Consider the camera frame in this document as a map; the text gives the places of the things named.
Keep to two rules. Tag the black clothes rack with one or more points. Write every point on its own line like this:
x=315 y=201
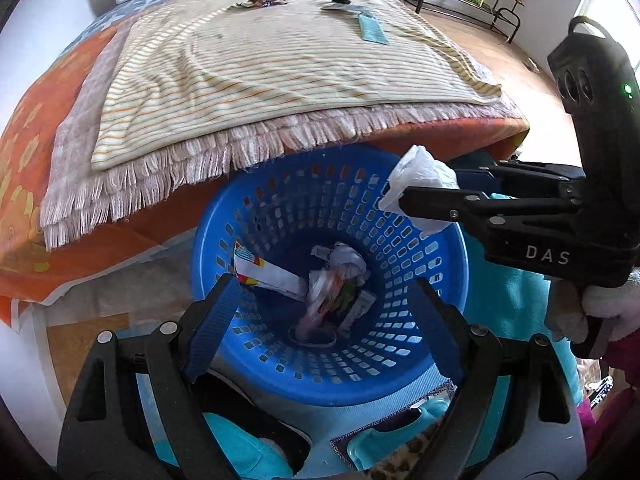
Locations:
x=515 y=5

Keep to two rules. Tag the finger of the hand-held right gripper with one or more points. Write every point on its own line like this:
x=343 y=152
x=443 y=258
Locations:
x=450 y=205
x=525 y=175

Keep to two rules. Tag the small floor object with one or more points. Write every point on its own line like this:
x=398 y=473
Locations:
x=530 y=66

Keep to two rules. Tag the orange floral blanket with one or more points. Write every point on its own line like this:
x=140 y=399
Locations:
x=25 y=170

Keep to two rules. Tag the red snack bag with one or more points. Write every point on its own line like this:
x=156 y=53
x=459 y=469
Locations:
x=320 y=305

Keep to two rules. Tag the window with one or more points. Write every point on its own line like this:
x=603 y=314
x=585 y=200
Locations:
x=590 y=5

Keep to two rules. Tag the long white paper bag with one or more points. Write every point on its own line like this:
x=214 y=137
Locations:
x=270 y=280

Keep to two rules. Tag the blue plastic laundry basket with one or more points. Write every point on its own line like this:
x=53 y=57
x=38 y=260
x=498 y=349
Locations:
x=280 y=210

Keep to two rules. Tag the brown cardboard sheet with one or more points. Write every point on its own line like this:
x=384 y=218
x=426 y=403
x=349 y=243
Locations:
x=75 y=355

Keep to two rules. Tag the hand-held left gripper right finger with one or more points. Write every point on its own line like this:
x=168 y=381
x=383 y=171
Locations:
x=440 y=330

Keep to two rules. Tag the person's right hand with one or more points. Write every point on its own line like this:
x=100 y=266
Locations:
x=615 y=310

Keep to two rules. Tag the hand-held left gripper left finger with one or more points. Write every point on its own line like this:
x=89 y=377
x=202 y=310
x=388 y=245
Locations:
x=210 y=330

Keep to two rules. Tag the teal paper tag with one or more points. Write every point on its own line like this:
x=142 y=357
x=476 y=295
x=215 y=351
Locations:
x=372 y=27

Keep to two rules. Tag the plaid fringed cloth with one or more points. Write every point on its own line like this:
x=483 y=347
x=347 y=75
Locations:
x=75 y=160

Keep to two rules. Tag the white paper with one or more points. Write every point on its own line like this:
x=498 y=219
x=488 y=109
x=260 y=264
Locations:
x=345 y=260

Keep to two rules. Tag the yellow striped cloth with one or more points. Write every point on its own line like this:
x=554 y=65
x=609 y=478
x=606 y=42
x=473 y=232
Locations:
x=280 y=70

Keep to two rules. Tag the person's right forearm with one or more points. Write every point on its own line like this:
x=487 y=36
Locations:
x=620 y=385

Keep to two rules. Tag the white plastic bag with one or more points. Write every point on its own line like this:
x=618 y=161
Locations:
x=420 y=165

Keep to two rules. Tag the brown candy wrapper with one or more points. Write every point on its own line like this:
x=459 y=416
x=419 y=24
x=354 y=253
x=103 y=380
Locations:
x=262 y=0

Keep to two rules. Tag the teal slipper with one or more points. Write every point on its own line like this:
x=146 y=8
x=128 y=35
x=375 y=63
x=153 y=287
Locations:
x=380 y=442

